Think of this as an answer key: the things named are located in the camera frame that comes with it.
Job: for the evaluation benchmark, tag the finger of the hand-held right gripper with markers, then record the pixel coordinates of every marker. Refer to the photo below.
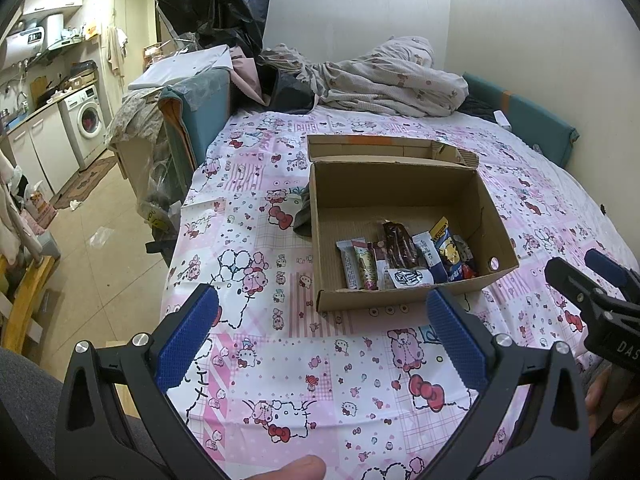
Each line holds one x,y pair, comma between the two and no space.
570,275
607,265

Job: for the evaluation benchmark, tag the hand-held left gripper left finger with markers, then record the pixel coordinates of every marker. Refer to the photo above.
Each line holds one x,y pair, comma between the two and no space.
187,340

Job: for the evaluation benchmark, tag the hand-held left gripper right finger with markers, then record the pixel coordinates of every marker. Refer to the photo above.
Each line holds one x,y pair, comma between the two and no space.
457,340

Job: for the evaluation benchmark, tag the red candy wrapper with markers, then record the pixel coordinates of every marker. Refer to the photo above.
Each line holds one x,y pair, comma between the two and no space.
468,271

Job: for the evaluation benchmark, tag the white round-logo snack packet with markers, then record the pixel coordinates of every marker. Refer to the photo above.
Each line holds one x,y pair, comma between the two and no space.
410,277

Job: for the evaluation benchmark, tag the white blue-ended snack packet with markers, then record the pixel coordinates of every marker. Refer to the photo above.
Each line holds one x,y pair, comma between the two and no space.
427,255

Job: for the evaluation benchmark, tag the blue snack packet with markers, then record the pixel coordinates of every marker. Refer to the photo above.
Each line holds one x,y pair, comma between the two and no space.
450,250

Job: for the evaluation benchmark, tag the pale round-face cookie packet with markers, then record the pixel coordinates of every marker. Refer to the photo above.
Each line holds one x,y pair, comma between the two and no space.
385,277

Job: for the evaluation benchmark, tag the dark brown snack packet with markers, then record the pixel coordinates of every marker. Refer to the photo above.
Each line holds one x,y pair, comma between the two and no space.
402,245

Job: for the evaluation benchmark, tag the cartoon child rice cake packet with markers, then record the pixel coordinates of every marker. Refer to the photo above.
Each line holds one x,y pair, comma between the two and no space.
366,265

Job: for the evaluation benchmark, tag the brown cardboard box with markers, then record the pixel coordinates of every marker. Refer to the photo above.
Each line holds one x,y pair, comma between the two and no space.
395,190

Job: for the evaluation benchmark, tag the person's right hand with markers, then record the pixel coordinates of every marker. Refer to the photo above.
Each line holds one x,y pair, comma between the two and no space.
602,400

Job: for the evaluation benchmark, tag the person's left hand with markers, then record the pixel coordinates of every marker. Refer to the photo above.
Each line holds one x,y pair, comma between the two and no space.
285,469

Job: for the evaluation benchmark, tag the pink cartoon printed bedsheet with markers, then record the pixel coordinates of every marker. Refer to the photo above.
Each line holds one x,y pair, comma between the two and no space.
280,385

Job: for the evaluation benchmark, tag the grey cloth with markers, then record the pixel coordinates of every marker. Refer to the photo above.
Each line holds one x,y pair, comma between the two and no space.
302,215

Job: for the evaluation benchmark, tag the small white box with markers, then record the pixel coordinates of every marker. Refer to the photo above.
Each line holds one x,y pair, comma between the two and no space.
502,119

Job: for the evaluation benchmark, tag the brown floor mat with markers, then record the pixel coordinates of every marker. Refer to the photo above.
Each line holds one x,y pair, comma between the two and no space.
85,182

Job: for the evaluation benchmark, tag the clear plastic wrapped bundle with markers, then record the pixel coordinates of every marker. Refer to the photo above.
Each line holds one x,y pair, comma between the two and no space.
145,140

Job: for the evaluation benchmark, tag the beige hanging clothes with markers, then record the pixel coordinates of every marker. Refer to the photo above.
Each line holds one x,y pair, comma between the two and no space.
10,220

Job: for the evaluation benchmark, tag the white kitchen cabinet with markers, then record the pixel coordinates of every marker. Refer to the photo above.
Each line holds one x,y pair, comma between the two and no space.
45,147

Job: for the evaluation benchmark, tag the white washing machine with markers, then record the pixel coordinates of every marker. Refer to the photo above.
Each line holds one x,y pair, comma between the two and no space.
85,122

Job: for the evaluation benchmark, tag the black cloth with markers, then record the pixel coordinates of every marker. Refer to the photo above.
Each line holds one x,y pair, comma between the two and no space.
290,92

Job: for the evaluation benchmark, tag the pink cloth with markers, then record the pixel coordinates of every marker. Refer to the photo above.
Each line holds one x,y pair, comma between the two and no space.
245,75

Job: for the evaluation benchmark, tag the crumpled floral duvet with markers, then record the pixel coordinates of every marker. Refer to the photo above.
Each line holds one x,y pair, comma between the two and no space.
380,80

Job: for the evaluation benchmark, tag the white flat board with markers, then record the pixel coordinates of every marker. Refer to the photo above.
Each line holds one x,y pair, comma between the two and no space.
180,67

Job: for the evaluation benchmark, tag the white hanging towel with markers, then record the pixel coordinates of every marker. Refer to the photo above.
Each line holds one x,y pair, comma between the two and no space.
115,47

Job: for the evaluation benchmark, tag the white water heater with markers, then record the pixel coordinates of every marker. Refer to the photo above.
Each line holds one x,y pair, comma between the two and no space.
22,47

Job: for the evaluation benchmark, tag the yellow wooden frame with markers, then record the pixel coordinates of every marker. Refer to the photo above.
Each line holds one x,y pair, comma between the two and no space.
30,300

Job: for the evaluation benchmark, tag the white wall cabinet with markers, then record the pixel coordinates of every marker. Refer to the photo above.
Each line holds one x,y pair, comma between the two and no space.
52,1

